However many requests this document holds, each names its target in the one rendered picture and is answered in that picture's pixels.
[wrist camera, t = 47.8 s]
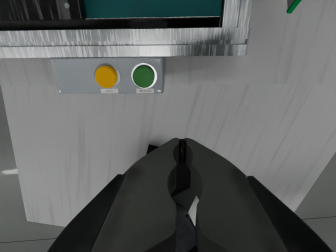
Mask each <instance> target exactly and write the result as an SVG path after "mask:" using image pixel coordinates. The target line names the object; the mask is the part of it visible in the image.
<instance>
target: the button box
mask: <svg viewBox="0 0 336 252"><path fill-rule="evenodd" d="M49 61H50V65H51V68H52V72H53V76H54V80H55V83H56V87H57V91H58V93H59V94H162V93H163V92H164V86H165V68H164V56H123V57H50V58H49ZM102 66H109V67H112V68H113V69H114V70H115V71H116V73H117V82H116V84H115V85H114V86H113V87H110V88H104V87H102V86H100V85H99V84H98V83H97V81H96V79H95V73H96V71H97V69H98V68H100V67H102ZM139 66H148V67H150V68H151V69H152V70H153V72H154V76H155V77H154V81H153V84H152V85H151V86H149V87H147V88H142V87H139V86H137V85H136V84H135V82H134V80H133V73H134V70H135V69H136V68H137V67H139Z"/></svg>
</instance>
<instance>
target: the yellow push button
mask: <svg viewBox="0 0 336 252"><path fill-rule="evenodd" d="M95 80H96V82H97V83H98V84H99V85H100V86H101V87H103V88H111V87H113V86H114V85H115V84H116V83H117V80H118V75H117V73H116V71H115V70H114V69H113V68H112V67H110V66H107V65H104V66H101V67H100V68H98V69H97V70H96V72H95Z"/></svg>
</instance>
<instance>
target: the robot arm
mask: <svg viewBox="0 0 336 252"><path fill-rule="evenodd" d="M181 150H182V159H183V164H186V165H187V166H188V168H189V169H190V171H191V176H190V188H191V189H192V190H193V191H194V193H195V194H196V196H197V197H198V199H199V202H198V203H197V207H196V219H195V225H194V223H193V221H192V219H191V217H190V215H189V213H188V212H187V211H186V210H185V209H184V208H183V206H181V205H176V203H175V202H174V200H173V199H172V197H171V194H172V192H173V191H174V190H175V189H176V177H177V166H178V164H181ZM47 252H333V251H332V250H331V249H330V248H329V246H328V245H327V244H326V243H325V242H324V241H323V240H322V239H321V238H320V237H319V236H318V234H317V233H316V232H315V231H314V230H313V229H312V228H311V227H309V226H308V225H307V224H306V223H305V222H304V221H303V220H302V219H301V218H300V217H299V216H297V215H296V214H295V213H294V212H293V211H292V210H291V209H290V208H289V207H287V206H286V205H285V204H284V203H283V202H282V201H281V200H280V199H278V198H277V197H276V196H275V195H274V194H273V193H272V192H271V191H269V190H268V189H267V188H266V187H265V186H264V185H263V184H262V183H260V182H259V181H258V180H257V179H256V178H255V177H254V176H246V175H245V174H244V173H243V172H242V171H241V170H240V169H238V168H237V167H236V166H235V165H234V164H232V163H231V162H230V161H228V160H227V159H226V158H224V157H222V156H221V155H219V154H218V153H216V152H214V151H212V150H211V149H209V148H207V147H205V146H204V145H202V144H200V143H198V142H197V141H195V140H193V139H191V138H184V139H179V138H173V139H171V140H169V141H168V142H166V143H164V144H163V145H161V146H159V147H158V148H156V149H154V150H153V151H151V152H150V153H148V154H146V155H145V156H143V157H142V158H140V159H139V160H138V161H136V162H135V163H134V164H133V165H132V166H131V167H130V168H129V169H128V170H127V171H126V172H125V173H124V174H117V175H116V176H115V177H114V178H113V179H112V180H111V181H110V182H109V183H108V184H107V185H106V186H105V187H104V188H103V189H102V190H101V191H100V192H99V193H98V194H97V195H96V196H95V197H94V198H93V199H92V200H91V201H90V202H89V203H88V204H87V205H86V206H85V207H84V208H83V209H82V210H81V211H80V212H79V213H78V214H77V215H76V216H75V217H74V218H73V219H72V220H71V222H70V223H69V224H68V225H67V226H66V227H65V228H64V230H63V231H62V232H61V233H60V234H59V236H58V237H57V238H56V240H55V241H54V242H53V244H52V245H51V247H50V248H49V249H48V251H47Z"/></svg>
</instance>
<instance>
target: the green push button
mask: <svg viewBox="0 0 336 252"><path fill-rule="evenodd" d="M132 78H133V81H134V83H135V84H136V85H137V86H138V87H141V88H148V87H150V86H151V85H152V84H153V82H154V80H155V74H154V71H153V70H152V69H151V68H150V67H149V66H146V65H141V66H138V67H137V68H136V69H135V70H134V72H133V75H132Z"/></svg>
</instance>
